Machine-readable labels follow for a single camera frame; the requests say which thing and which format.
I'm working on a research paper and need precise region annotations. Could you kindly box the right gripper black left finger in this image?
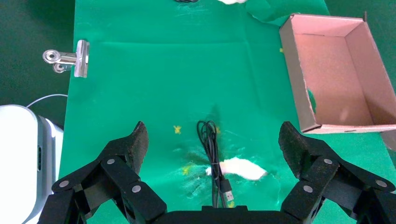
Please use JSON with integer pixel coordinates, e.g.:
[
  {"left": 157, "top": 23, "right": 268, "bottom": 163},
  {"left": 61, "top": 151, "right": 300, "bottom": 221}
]
[{"left": 52, "top": 121, "right": 168, "bottom": 224}]

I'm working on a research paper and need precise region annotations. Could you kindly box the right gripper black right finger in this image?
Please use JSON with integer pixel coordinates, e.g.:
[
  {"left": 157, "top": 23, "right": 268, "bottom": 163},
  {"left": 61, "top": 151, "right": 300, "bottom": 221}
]
[{"left": 278, "top": 121, "right": 396, "bottom": 223}]

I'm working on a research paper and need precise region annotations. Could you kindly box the thin black USB cable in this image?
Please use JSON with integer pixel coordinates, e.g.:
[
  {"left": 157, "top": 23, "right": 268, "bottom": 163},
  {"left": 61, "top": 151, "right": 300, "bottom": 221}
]
[{"left": 197, "top": 120, "right": 235, "bottom": 208}]

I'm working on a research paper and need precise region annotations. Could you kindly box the open brown cardboard box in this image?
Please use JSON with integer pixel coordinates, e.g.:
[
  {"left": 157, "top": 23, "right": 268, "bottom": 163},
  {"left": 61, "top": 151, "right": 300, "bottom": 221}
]
[{"left": 279, "top": 12, "right": 396, "bottom": 152}]

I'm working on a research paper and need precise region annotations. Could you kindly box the green table cloth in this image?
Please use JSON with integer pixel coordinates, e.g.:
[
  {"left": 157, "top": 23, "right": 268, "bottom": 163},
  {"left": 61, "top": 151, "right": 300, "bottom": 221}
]
[{"left": 58, "top": 0, "right": 396, "bottom": 224}]

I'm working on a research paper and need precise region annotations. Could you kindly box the silver metal bulldog clip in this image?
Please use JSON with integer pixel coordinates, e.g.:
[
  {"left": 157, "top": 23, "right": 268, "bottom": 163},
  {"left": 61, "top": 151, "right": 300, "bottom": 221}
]
[{"left": 42, "top": 39, "right": 90, "bottom": 78}]

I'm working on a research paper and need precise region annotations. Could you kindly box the white device with cable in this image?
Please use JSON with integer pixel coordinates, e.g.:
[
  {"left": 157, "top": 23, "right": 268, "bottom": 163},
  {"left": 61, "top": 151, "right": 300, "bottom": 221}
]
[{"left": 0, "top": 105, "right": 64, "bottom": 224}]

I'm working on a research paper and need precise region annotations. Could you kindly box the thin white cable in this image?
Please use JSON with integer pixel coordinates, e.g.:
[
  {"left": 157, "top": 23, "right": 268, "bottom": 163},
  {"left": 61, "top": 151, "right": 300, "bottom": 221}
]
[{"left": 26, "top": 94, "right": 69, "bottom": 109}]

